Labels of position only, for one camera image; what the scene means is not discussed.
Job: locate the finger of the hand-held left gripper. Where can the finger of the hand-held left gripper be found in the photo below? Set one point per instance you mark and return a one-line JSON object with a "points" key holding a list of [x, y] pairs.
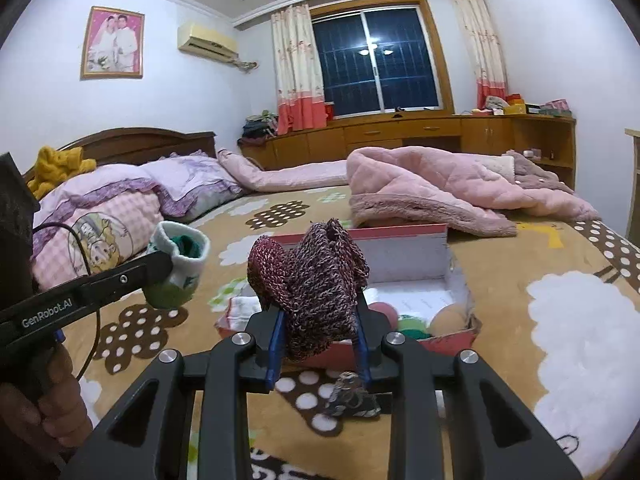
{"points": [[130, 275]]}

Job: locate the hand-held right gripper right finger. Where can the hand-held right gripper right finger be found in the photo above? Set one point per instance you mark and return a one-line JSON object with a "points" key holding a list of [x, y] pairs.
{"points": [[362, 355]]}

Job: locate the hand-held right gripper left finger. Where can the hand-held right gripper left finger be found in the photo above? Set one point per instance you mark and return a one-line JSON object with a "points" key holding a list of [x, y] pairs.
{"points": [[274, 355]]}

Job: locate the white green sock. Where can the white green sock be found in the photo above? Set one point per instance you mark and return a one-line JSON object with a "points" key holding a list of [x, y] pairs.
{"points": [[175, 290]]}

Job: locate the maroon knitted sock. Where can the maroon knitted sock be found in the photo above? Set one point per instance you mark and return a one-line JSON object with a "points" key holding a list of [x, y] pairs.
{"points": [[315, 290]]}

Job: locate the red cardboard box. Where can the red cardboard box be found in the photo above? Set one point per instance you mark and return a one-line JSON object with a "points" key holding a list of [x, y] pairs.
{"points": [[400, 255]]}

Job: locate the pink soft ball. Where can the pink soft ball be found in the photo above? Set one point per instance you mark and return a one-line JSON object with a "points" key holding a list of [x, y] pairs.
{"points": [[382, 316]]}

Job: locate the person's left hand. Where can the person's left hand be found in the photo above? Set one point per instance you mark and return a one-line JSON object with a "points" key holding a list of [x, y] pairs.
{"points": [[55, 410]]}

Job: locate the white quilted cloth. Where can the white quilted cloth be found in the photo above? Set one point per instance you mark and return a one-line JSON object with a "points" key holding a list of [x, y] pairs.
{"points": [[242, 312]]}

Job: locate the pink checked pillow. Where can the pink checked pillow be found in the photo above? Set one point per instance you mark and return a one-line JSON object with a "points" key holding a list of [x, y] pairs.
{"points": [[100, 230]]}

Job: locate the yellow knit cloth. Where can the yellow knit cloth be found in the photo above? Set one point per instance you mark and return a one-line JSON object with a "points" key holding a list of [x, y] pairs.
{"points": [[55, 165]]}

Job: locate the beige plush toy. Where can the beige plush toy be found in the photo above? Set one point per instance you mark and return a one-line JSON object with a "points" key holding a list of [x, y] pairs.
{"points": [[450, 320]]}

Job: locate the lilac frilled pillow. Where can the lilac frilled pillow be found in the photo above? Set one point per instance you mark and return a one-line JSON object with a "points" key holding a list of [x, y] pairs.
{"points": [[195, 180]]}

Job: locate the dark wooden headboard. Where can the dark wooden headboard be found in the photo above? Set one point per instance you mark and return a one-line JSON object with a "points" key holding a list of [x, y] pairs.
{"points": [[140, 142]]}

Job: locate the pink quilt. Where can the pink quilt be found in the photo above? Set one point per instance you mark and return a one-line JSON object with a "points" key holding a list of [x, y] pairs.
{"points": [[290, 175]]}

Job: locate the pink fleece blanket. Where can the pink fleece blanket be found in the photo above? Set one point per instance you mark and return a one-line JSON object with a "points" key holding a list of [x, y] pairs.
{"points": [[425, 185]]}

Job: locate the pile of clothes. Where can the pile of clothes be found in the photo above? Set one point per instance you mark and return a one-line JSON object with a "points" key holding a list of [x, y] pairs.
{"points": [[257, 130]]}

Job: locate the wooden cabinet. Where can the wooden cabinet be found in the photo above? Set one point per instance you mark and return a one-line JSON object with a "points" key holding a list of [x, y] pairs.
{"points": [[400, 135]]}

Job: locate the mauve fleece garment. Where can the mauve fleece garment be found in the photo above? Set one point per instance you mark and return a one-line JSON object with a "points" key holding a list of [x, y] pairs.
{"points": [[540, 170]]}

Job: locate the cream red curtain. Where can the cream red curtain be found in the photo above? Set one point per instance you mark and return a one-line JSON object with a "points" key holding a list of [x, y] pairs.
{"points": [[297, 75], [482, 45]]}

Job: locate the yellow box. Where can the yellow box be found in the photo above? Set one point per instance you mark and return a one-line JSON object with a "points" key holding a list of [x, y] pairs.
{"points": [[515, 106]]}

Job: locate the wooden framed window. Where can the wooden framed window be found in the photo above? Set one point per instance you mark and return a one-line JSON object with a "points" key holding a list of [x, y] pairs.
{"points": [[380, 55]]}

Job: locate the pink green boxes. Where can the pink green boxes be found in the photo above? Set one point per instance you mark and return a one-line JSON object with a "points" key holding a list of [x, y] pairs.
{"points": [[555, 107]]}

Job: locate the framed wall poster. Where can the framed wall poster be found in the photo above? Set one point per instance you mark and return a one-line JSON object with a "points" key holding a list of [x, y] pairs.
{"points": [[114, 42]]}

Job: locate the wall air conditioner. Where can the wall air conditioner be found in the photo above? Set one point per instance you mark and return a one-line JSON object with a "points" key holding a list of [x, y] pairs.
{"points": [[207, 40]]}

